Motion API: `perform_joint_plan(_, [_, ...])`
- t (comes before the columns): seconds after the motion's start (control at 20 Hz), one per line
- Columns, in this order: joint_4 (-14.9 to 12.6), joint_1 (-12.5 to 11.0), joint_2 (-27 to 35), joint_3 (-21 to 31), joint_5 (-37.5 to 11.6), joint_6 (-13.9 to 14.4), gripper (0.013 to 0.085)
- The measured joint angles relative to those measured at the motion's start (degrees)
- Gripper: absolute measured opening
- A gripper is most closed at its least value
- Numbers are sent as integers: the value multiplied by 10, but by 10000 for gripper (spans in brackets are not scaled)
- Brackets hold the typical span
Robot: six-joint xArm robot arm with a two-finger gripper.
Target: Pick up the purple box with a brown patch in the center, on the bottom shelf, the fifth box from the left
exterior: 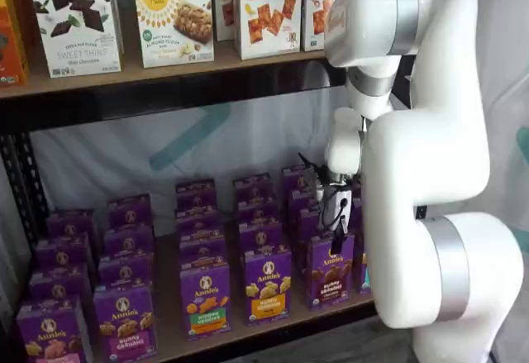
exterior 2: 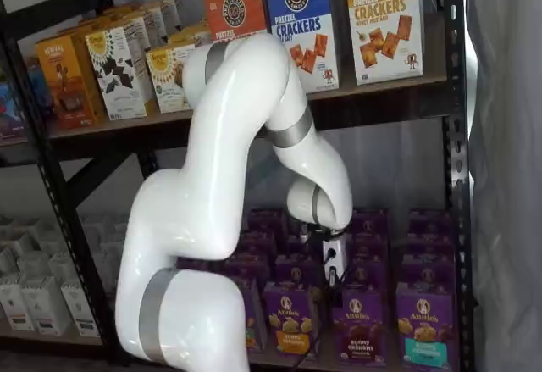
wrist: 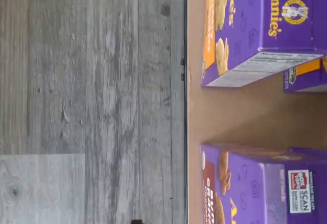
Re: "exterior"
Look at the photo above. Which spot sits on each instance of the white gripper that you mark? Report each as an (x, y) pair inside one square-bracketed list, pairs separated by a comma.
[(347, 197)]

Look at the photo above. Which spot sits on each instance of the purple Annie's box brown patch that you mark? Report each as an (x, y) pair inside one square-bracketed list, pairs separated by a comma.
[(330, 284)]

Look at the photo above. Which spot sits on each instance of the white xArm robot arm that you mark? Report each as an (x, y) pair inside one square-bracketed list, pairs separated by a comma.
[(434, 131)]

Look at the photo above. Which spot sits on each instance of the purple Annie's box teal label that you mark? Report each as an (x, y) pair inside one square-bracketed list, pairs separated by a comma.
[(365, 276)]

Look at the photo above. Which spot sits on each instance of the purple Annie's box yellow label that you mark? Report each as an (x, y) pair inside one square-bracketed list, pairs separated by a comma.
[(268, 292)]

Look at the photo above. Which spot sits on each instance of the purple Annie's box green label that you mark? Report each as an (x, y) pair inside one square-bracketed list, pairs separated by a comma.
[(204, 305)]

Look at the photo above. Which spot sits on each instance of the wooden shelf board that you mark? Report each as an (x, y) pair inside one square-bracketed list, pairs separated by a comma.
[(165, 74), (165, 297)]

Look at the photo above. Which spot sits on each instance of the purple Annie's box magenta label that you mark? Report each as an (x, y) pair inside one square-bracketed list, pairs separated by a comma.
[(124, 326)]

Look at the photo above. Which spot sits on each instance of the blue pretzel crackers box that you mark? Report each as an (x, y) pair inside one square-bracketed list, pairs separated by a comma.
[(318, 7)]

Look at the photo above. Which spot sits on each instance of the orange pretzel crackers box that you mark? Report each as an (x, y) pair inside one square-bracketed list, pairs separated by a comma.
[(268, 15)]

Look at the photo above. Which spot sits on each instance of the black metal shelf rack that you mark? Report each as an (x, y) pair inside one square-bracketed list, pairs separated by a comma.
[(124, 102)]

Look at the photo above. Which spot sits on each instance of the pretzel crackers box pale yellow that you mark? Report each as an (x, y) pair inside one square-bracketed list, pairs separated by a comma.
[(223, 7)]

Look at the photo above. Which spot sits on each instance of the Simple Mills bars box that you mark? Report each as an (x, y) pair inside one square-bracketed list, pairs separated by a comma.
[(173, 28)]

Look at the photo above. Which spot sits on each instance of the purple Annie's box pink patch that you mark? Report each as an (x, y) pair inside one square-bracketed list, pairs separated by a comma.
[(49, 338)]

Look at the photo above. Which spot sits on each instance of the white Sweet Thins box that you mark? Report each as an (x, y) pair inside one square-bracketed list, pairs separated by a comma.
[(74, 28)]

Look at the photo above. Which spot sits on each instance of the orange snack box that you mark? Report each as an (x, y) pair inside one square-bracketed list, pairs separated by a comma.
[(10, 49)]

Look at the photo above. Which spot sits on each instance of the white backdrop sheet teal print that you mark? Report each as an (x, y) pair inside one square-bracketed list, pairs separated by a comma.
[(124, 152)]

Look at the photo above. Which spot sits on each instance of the pale fabric curtain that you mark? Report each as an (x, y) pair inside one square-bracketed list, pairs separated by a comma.
[(504, 69)]

